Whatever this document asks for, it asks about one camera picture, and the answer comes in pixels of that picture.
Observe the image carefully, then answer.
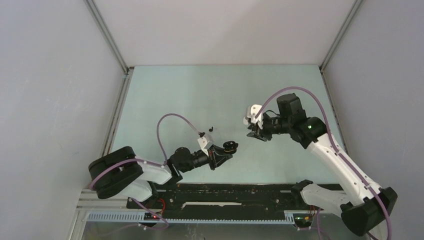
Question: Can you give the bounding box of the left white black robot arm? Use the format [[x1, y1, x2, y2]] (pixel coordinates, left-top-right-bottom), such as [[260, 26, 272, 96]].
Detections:
[[88, 141, 239, 208]]

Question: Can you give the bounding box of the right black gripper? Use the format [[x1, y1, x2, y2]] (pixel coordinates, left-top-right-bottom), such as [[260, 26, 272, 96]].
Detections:
[[246, 115, 291, 142]]

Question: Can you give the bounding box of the black earbud charging case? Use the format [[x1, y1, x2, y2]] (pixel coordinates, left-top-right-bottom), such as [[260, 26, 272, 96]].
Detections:
[[222, 140, 239, 155]]

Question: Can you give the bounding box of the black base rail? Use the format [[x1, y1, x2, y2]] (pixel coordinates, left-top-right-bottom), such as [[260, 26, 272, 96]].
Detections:
[[141, 183, 319, 220]]

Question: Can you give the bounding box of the grey cable duct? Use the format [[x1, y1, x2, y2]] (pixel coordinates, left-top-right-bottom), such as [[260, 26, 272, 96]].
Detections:
[[86, 211, 301, 225]]

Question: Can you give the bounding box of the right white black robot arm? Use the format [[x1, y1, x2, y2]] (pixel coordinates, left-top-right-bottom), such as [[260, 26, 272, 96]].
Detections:
[[243, 93, 398, 237]]

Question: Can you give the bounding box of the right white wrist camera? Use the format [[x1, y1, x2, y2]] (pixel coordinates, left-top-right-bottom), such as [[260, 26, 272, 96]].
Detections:
[[242, 104, 263, 130]]

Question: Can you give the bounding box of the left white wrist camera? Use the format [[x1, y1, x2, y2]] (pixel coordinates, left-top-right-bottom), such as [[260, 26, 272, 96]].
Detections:
[[197, 132, 214, 157]]

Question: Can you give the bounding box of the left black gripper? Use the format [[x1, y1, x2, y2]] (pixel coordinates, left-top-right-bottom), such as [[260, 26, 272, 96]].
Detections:
[[180, 144, 232, 173]]

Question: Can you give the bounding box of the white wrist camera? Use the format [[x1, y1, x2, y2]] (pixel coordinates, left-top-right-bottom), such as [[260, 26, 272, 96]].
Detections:
[[242, 104, 263, 130], [197, 132, 214, 157]]

